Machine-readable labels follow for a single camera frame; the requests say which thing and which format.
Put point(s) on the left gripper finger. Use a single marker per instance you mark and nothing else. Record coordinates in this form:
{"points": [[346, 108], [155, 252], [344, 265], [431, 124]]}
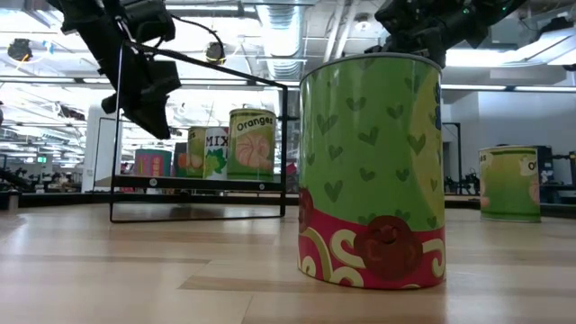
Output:
{"points": [[155, 119]]}

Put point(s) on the pink patterned can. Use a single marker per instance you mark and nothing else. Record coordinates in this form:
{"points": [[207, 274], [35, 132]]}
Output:
{"points": [[153, 163]]}

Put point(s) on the green Pears can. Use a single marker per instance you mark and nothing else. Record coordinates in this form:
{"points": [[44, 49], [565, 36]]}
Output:
{"points": [[196, 155]]}

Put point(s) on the white red Mixed Fruit can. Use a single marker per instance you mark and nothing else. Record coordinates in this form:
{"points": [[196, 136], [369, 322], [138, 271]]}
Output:
{"points": [[217, 155]]}

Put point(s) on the green Oranges can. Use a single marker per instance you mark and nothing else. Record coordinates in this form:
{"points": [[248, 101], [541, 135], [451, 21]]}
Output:
{"points": [[508, 184], [252, 146]]}

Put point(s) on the green hearts red can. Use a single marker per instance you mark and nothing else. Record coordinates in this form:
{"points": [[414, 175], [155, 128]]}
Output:
{"points": [[369, 171]]}

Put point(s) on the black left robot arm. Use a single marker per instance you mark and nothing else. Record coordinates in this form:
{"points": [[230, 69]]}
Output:
{"points": [[85, 11]]}

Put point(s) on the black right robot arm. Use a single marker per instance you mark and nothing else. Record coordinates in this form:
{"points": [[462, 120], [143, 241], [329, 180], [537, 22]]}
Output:
{"points": [[486, 18]]}

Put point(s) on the white pillar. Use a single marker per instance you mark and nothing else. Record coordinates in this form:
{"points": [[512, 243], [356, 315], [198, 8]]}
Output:
{"points": [[101, 148]]}

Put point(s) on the ceiling light strip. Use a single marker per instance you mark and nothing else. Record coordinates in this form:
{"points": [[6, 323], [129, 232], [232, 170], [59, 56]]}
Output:
{"points": [[508, 87]]}

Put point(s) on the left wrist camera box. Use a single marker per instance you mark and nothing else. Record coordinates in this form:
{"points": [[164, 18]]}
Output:
{"points": [[148, 20]]}

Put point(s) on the black aluminium table frame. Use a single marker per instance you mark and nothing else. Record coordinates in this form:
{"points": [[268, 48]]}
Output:
{"points": [[54, 199]]}

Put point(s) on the ribbed silver ventilation duct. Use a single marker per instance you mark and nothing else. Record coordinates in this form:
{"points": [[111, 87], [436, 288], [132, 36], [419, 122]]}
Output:
{"points": [[281, 45]]}

